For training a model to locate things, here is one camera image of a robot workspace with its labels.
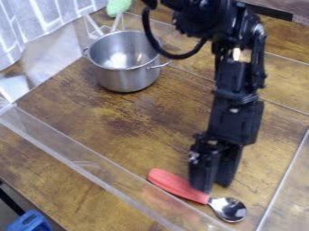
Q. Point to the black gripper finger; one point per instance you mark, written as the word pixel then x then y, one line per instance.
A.
pixel 202 169
pixel 227 165

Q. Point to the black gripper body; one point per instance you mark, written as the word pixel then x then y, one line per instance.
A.
pixel 234 123

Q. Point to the pink handled metal spoon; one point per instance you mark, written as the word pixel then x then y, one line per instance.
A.
pixel 227 208

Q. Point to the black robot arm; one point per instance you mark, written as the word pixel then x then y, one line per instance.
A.
pixel 225 23

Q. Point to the stainless steel pot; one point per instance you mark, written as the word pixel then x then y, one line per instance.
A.
pixel 126 62

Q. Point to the black bar on table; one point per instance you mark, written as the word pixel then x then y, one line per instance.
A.
pixel 272 12

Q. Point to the clear acrylic barrier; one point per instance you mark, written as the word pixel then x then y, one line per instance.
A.
pixel 162 207

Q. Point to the green textured object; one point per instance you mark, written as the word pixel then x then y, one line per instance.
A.
pixel 118 7

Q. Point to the blue plastic crate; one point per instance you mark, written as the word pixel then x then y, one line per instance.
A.
pixel 31 221

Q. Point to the white patterned curtain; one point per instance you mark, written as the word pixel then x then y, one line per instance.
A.
pixel 28 19

